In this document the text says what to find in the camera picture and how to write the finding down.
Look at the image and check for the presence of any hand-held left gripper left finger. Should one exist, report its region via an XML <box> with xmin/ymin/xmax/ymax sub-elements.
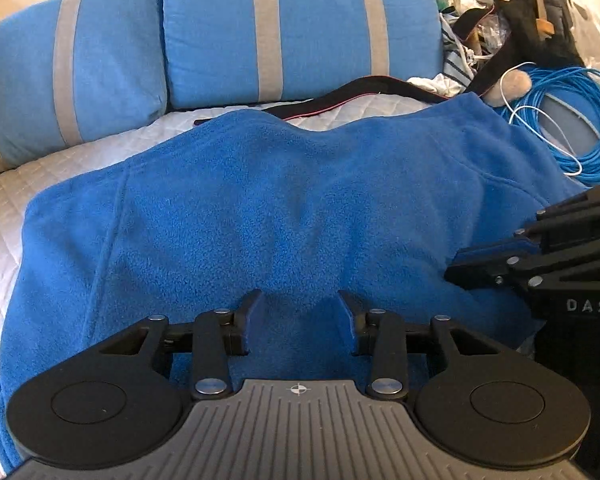
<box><xmin>101</xmin><ymin>289</ymin><xmax>266</xmax><ymax>401</ymax></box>

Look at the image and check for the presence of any white blue striped cloth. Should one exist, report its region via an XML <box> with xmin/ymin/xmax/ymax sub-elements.
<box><xmin>441</xmin><ymin>12</ymin><xmax>481</xmax><ymax>93</ymax></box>

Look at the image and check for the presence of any blue grey flat board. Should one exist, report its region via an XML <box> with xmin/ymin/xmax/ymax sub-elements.
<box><xmin>535</xmin><ymin>92</ymin><xmax>600</xmax><ymax>161</ymax></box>

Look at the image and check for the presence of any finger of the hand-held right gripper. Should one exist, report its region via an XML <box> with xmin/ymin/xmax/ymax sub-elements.
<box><xmin>454</xmin><ymin>180</ymin><xmax>600</xmax><ymax>264</ymax></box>
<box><xmin>444</xmin><ymin>232</ymin><xmax>600</xmax><ymax>292</ymax></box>

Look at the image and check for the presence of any black bag with strap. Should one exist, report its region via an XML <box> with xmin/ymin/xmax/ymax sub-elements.
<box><xmin>194</xmin><ymin>2</ymin><xmax>536</xmax><ymax>128</ymax></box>

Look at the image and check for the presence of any blue grey-striped pillow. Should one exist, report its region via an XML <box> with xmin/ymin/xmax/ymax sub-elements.
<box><xmin>162</xmin><ymin>0</ymin><xmax>443</xmax><ymax>111</ymax></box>
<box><xmin>0</xmin><ymin>0</ymin><xmax>168</xmax><ymax>178</ymax></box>

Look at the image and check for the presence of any white cable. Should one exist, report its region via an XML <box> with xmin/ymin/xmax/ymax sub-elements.
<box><xmin>499</xmin><ymin>61</ymin><xmax>583</xmax><ymax>177</ymax></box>

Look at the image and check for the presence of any blue fleece jacket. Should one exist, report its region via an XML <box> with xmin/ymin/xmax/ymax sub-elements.
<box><xmin>0</xmin><ymin>92</ymin><xmax>588</xmax><ymax>471</ymax></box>

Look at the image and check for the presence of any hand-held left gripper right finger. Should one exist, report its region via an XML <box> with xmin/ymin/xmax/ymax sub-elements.
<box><xmin>337</xmin><ymin>290</ymin><xmax>501</xmax><ymax>401</ymax></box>

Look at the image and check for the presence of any white quilted bedspread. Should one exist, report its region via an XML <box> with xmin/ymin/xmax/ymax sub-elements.
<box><xmin>0</xmin><ymin>92</ymin><xmax>431</xmax><ymax>480</ymax></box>

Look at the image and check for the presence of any white crumpled cloth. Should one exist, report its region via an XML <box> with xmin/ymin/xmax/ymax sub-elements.
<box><xmin>407</xmin><ymin>72</ymin><xmax>468</xmax><ymax>97</ymax></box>

